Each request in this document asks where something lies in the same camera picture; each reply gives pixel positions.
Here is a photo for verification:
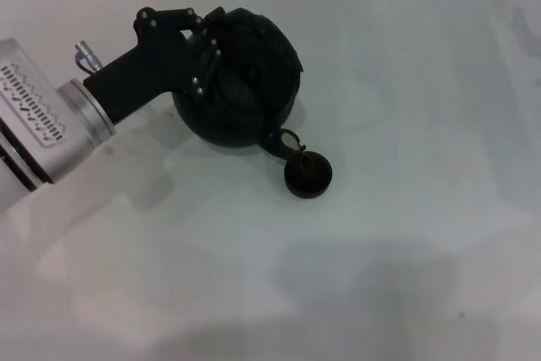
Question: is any dark green round teapot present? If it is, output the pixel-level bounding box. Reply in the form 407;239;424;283
171;7;306;163

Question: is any silver cable connector plug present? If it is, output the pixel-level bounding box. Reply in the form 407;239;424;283
74;41;105;73

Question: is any small dark brown teacup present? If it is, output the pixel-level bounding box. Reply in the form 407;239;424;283
283;150;334;200

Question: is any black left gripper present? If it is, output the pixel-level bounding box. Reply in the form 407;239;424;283
82;5;227;123

